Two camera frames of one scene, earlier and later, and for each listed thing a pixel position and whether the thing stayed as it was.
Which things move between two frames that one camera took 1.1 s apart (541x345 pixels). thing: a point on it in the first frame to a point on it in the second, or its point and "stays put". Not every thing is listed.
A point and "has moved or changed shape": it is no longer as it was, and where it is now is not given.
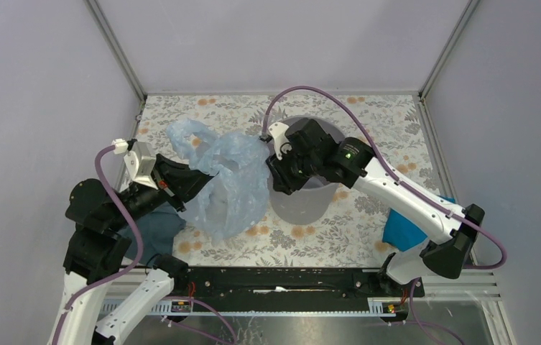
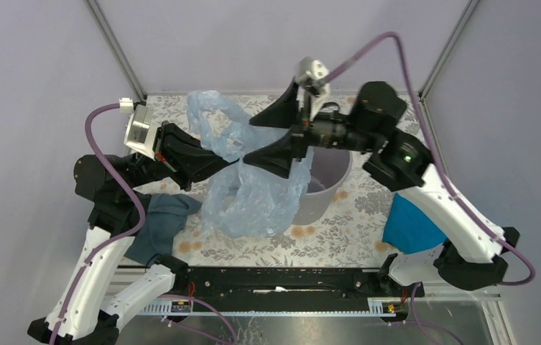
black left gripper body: (162, 195) to (162, 153)
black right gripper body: (294, 169) to (330, 130)
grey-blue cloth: (156, 231) stays put
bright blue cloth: (401, 233) stays put
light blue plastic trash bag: (238, 193) has moved or changed shape
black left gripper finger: (178, 182) to (192, 161)
